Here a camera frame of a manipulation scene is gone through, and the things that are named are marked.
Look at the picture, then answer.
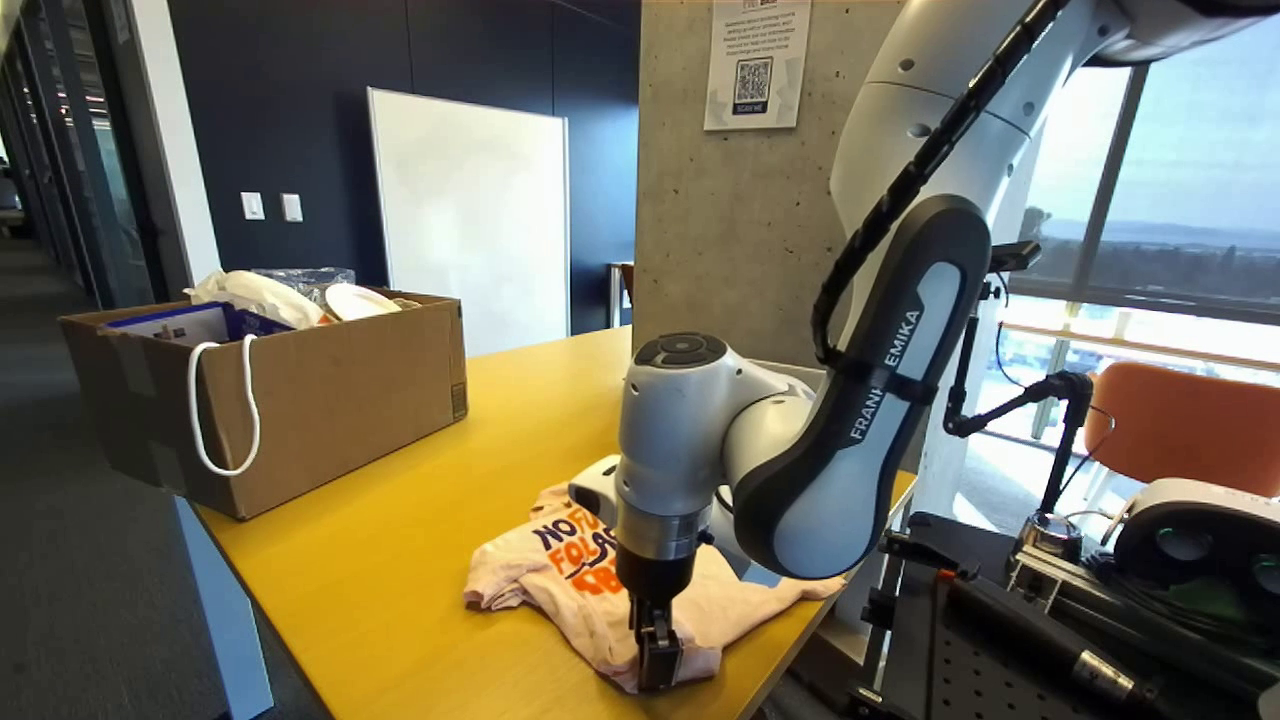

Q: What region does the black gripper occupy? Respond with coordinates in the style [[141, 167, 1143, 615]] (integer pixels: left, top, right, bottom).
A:
[[612, 537, 706, 695]]

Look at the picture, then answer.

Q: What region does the cream printed t-shirt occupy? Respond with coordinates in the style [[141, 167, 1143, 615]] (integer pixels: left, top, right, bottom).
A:
[[459, 476, 852, 699]]

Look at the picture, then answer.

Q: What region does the brown cardboard box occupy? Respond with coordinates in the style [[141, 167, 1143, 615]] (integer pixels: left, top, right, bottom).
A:
[[56, 289, 471, 524]]

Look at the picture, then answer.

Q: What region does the concrete pillar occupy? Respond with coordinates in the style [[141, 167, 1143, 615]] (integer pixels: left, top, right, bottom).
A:
[[632, 0, 976, 471]]

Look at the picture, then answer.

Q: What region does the white whiteboard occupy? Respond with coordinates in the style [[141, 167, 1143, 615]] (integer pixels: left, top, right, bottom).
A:
[[363, 83, 576, 358]]

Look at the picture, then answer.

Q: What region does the white cloth bag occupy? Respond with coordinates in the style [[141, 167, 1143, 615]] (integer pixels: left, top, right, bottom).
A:
[[184, 267, 403, 336]]

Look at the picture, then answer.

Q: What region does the white VR headset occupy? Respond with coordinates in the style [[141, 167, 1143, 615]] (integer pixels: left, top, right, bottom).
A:
[[1111, 476, 1280, 633]]

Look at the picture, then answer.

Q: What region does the orange chair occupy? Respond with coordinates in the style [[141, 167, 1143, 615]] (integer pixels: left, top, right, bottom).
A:
[[1083, 356, 1280, 499]]

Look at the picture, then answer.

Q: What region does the blue flat item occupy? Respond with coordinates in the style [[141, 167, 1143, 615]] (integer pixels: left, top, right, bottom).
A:
[[104, 300, 293, 347]]

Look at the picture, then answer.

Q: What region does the paper QR code poster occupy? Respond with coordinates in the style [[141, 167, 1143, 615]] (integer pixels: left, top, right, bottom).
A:
[[701, 0, 816, 134]]

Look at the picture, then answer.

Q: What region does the black grey handle tool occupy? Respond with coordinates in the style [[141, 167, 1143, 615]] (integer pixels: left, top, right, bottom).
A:
[[932, 567, 1155, 715]]

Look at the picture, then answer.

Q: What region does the black articulated camera stand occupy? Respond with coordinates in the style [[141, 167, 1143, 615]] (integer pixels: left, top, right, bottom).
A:
[[940, 234, 1095, 524]]

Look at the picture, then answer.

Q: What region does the white cord handle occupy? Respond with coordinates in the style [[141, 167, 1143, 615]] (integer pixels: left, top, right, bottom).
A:
[[184, 331, 269, 481]]

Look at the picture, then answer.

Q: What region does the black stereo camera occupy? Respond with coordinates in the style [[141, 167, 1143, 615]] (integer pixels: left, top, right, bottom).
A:
[[988, 234, 1050, 274]]

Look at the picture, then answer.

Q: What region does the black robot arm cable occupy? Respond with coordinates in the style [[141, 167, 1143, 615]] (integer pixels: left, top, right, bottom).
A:
[[813, 0, 1074, 370]]

